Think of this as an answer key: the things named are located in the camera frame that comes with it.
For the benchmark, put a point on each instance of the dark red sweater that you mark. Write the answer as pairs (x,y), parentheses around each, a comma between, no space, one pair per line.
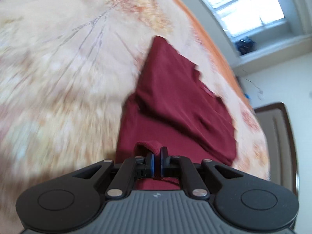
(175,97)

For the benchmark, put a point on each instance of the blue tissue box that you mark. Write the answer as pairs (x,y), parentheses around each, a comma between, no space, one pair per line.
(248,95)

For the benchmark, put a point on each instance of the window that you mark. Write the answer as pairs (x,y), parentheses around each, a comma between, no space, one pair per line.
(243,7)

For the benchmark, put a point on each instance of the padded wooden headboard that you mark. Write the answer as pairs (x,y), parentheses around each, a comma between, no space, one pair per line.
(277,136)

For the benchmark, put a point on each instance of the floral duvet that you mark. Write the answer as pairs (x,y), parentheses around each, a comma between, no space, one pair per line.
(61,78)

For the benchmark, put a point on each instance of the black backpack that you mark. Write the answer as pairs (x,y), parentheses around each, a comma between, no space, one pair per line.
(245,45)

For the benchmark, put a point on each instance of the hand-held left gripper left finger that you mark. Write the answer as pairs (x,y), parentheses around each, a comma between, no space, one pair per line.
(152,163)

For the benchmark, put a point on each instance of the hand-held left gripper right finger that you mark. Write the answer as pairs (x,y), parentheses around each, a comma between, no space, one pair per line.
(161,163)

